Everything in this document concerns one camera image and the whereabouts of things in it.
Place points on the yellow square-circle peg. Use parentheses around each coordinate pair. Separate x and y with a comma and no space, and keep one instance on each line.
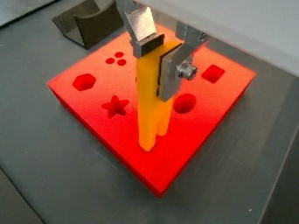
(153,112)

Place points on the black curved holder stand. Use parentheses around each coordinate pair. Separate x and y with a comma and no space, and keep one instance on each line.
(85,24)

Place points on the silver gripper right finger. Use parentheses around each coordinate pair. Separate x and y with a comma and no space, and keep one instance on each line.
(176,65)

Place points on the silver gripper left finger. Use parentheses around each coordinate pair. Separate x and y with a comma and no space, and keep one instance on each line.
(139,22)

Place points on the red shape-sorter block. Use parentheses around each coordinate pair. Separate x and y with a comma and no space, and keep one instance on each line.
(96,89)

